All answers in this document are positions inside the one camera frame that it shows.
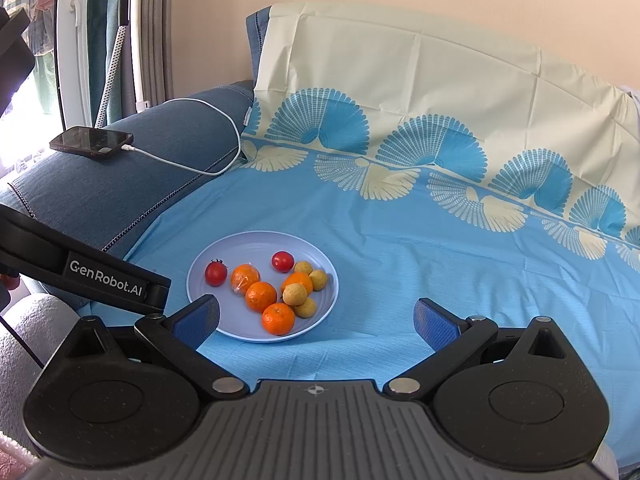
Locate red cherry tomato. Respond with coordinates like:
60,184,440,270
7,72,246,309
204,259,228,287
271,250,295,273

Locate yellow-brown longan fruit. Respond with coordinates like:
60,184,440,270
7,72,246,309
282,283,308,307

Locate small yellow longan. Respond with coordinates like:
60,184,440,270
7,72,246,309
293,297,317,318

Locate person's left hand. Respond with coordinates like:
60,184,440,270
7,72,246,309
0,270,21,292

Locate grey fuzzy cushion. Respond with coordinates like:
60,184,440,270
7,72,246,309
1,294,79,454

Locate light blue plate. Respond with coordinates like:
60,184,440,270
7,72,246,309
186,231,340,344

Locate black smartphone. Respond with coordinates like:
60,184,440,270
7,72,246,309
49,126,134,159

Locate yellow longan on plate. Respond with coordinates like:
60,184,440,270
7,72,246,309
294,261,314,274
309,269,329,292

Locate blue and cream patterned sheet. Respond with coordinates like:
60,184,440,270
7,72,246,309
79,1,640,470

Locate teal curtain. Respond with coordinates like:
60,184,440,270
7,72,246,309
87,0,122,125

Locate hanging clothes outside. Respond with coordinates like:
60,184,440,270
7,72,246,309
1,0,58,115

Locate garment steamer stand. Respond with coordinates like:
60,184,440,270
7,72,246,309
93,0,175,127

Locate white charging cable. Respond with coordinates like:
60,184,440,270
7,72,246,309
121,96,243,177

